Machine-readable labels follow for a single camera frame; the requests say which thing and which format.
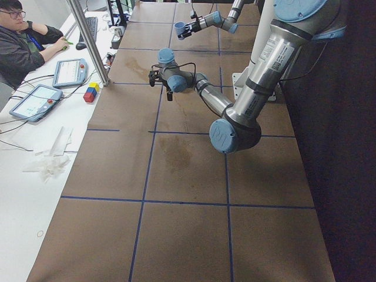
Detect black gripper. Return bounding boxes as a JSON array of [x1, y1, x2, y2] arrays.
[[177, 18, 202, 39], [162, 79, 173, 101]]

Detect light blue cup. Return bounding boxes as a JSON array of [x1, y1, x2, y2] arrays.
[[173, 22, 186, 36]]

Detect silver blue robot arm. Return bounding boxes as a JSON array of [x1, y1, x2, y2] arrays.
[[149, 1, 349, 153], [173, 0, 244, 40]]

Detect person's hand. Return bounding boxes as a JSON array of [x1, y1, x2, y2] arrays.
[[51, 37, 70, 52]]

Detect yellow block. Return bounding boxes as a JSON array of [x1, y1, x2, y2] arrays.
[[87, 82, 100, 94]]

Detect red blue block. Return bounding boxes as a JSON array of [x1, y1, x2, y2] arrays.
[[83, 87, 97, 103]]

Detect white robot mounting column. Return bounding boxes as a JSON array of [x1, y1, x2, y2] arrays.
[[232, 0, 275, 99]]

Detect black keyboard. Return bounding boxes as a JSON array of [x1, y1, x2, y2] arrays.
[[78, 16, 98, 43]]

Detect black computer mouse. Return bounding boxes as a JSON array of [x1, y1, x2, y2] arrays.
[[75, 42, 86, 51]]

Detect far teach pendant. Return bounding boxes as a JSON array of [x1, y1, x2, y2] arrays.
[[52, 58, 88, 89]]

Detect teach pendant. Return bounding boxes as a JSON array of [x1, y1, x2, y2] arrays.
[[52, 58, 88, 89], [9, 84, 63, 122]]

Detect folded white paper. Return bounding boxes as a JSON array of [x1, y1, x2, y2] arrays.
[[33, 126, 73, 156]]

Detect near teach pendant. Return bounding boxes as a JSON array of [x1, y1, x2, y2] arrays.
[[9, 84, 63, 122]]

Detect crumpled white tissue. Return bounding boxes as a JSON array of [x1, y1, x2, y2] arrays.
[[22, 156, 70, 182]]

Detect seated person black jacket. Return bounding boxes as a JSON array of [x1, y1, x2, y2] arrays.
[[1, 1, 64, 89]]

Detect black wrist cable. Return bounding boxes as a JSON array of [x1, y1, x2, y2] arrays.
[[152, 61, 197, 88], [190, 0, 217, 19]]

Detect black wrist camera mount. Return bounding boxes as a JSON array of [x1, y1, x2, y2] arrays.
[[148, 65, 163, 87]]

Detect aluminium frame post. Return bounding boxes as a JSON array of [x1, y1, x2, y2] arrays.
[[67, 0, 110, 86]]

